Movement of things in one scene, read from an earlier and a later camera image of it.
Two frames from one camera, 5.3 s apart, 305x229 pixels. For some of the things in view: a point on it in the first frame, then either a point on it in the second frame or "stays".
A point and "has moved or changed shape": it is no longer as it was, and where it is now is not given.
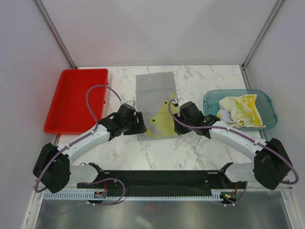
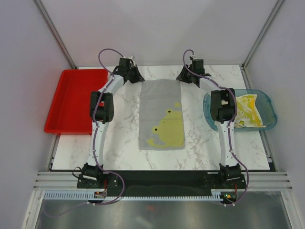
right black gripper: [178, 129] → [181, 77]
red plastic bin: [69, 112] stays
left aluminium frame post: [55, 34] stays
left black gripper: [139, 128] → [138, 78]
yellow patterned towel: [245, 111] stays
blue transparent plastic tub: [266, 107] stays
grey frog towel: [154, 91] has moved or changed shape
